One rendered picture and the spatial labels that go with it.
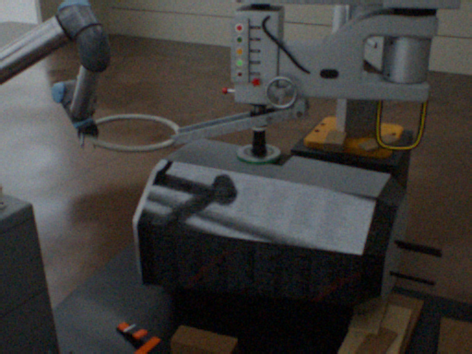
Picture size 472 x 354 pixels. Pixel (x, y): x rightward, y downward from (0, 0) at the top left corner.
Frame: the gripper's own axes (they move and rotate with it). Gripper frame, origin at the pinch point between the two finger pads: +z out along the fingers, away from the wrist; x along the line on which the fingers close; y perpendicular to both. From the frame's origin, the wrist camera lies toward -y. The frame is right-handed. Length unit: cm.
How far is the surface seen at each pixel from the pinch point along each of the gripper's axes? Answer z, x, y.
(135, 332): 80, 14, 52
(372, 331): 55, 112, 107
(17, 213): 6, -35, 53
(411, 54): -64, 127, 74
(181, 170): 3, 40, 31
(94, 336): 87, -5, 42
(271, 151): -7, 84, 37
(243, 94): -37, 66, 39
